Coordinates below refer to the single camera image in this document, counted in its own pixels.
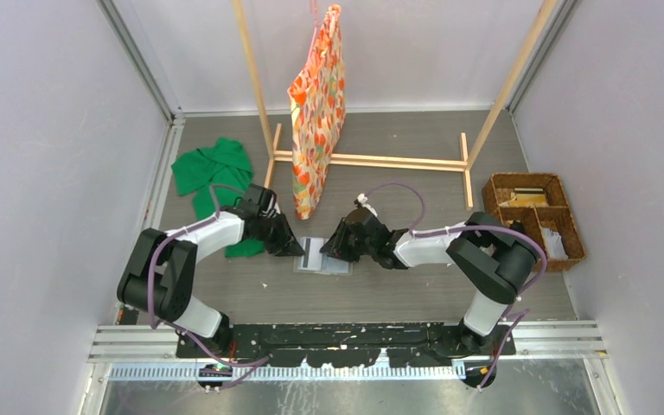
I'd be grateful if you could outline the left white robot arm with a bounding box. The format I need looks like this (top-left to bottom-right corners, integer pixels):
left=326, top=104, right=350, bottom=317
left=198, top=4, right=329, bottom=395
left=117, top=184, right=304, bottom=358

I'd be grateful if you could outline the orange patterned hanging cloth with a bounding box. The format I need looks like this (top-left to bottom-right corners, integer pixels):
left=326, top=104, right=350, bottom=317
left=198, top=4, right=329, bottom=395
left=287, top=4, right=346, bottom=220

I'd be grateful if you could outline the white paper in basket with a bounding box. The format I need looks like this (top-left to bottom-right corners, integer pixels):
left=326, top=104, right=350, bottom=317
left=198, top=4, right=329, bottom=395
left=540, top=227, right=569, bottom=259

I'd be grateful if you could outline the grey card holder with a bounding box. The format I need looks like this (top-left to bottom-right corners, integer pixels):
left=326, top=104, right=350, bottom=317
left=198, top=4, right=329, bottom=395
left=293, top=237, right=353, bottom=276

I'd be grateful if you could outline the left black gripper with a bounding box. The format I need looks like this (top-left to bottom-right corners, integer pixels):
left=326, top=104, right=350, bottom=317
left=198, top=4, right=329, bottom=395
left=256, top=211, right=304, bottom=258

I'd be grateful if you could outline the gold card in basket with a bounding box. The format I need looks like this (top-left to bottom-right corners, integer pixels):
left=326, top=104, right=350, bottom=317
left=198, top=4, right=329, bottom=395
left=499, top=188, right=549, bottom=208

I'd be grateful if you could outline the green cloth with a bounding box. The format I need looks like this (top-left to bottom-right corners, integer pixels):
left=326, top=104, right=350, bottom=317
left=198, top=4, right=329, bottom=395
left=169, top=137, right=264, bottom=265

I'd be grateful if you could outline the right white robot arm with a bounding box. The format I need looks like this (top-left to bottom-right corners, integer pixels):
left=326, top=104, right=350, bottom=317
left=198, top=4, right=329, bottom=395
left=320, top=207, right=547, bottom=355

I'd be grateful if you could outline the brown wicker basket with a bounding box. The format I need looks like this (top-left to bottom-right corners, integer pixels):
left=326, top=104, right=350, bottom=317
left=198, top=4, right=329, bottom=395
left=482, top=173, right=586, bottom=272

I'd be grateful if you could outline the wooden hanging rack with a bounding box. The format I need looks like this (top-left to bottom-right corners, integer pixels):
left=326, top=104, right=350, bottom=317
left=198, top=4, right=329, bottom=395
left=232, top=0, right=558, bottom=210

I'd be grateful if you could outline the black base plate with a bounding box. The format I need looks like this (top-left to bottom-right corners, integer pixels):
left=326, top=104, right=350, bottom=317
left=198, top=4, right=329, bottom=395
left=176, top=322, right=516, bottom=368

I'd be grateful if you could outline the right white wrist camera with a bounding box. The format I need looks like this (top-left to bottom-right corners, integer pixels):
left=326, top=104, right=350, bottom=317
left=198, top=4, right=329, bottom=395
left=354, top=193, right=378, bottom=217

